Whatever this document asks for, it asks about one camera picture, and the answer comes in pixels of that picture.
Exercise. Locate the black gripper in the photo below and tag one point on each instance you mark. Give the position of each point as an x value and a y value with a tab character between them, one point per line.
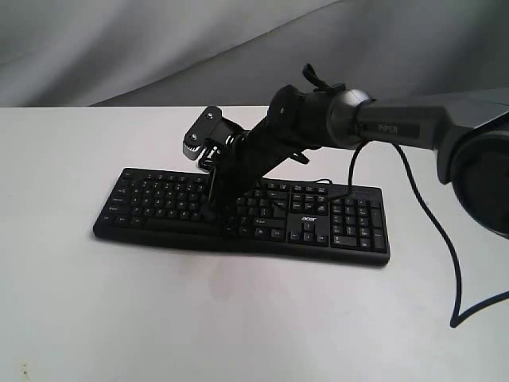
254	155

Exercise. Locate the black Acer keyboard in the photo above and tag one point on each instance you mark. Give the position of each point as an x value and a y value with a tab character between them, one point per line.
296	219

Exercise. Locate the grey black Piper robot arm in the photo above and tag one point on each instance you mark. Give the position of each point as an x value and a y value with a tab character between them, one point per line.
467	132

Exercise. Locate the grey backdrop cloth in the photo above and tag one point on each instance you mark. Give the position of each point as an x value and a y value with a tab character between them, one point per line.
188	53

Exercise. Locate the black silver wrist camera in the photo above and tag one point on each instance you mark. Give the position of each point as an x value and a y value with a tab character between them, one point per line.
210	138

